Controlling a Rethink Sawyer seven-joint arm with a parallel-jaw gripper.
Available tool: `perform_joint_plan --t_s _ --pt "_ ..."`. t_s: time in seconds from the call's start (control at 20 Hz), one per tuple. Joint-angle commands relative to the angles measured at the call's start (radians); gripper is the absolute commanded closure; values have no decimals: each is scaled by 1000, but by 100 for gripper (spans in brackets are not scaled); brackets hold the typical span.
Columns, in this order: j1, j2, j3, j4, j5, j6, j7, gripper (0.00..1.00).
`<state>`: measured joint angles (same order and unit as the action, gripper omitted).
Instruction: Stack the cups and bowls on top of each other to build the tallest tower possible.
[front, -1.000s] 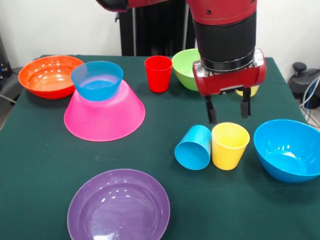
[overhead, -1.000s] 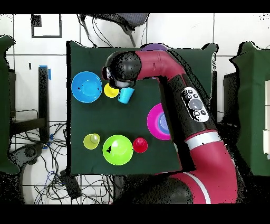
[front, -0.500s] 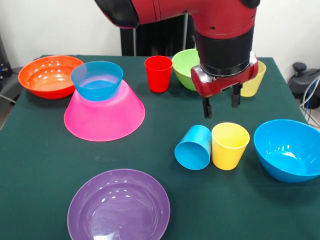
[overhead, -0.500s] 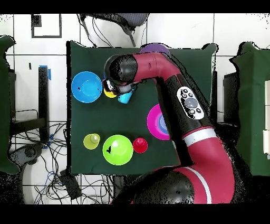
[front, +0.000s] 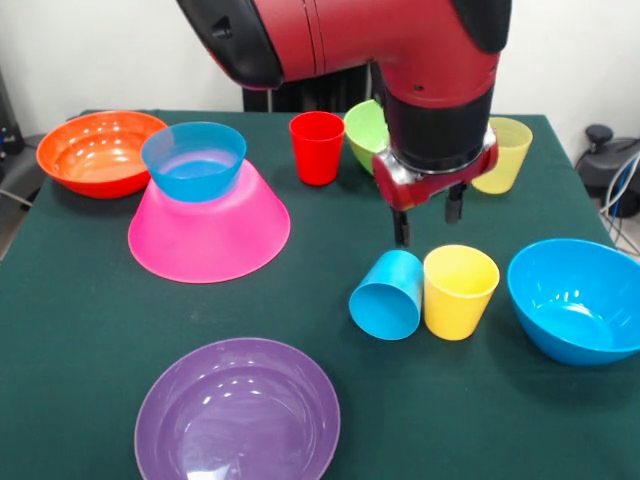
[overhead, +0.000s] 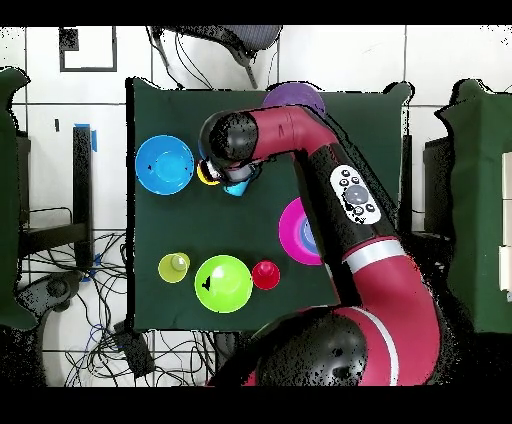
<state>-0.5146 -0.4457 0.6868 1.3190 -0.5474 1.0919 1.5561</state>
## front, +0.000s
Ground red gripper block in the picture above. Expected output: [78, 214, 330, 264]
[372, 142, 500, 248]

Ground yellow plastic cup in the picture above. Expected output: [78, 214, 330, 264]
[422, 243, 501, 342]

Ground blue plastic cup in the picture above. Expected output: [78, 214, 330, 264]
[348, 249, 424, 342]

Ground pink plastic bowl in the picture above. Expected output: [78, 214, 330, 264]
[127, 159, 292, 285]

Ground small dark blue bowl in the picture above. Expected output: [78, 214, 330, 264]
[141, 121, 248, 204]

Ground orange plastic bowl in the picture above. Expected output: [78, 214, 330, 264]
[35, 110, 169, 200]

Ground translucent yellow-green plastic cup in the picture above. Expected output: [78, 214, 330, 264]
[472, 116, 534, 195]

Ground dark green table cloth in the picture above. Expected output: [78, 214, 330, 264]
[0, 110, 640, 480]

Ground green plastic bowl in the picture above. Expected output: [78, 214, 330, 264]
[343, 98, 391, 176]

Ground red plastic cup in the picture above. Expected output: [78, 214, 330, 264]
[288, 110, 347, 187]

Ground large light blue bowl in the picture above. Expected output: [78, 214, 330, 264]
[506, 237, 640, 367]

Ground black floor device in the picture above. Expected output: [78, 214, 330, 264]
[0, 67, 69, 206]
[574, 124, 640, 219]

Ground purple plastic bowl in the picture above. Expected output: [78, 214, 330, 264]
[133, 337, 342, 480]

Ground bundle of blue white cables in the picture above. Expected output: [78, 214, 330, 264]
[598, 149, 640, 254]

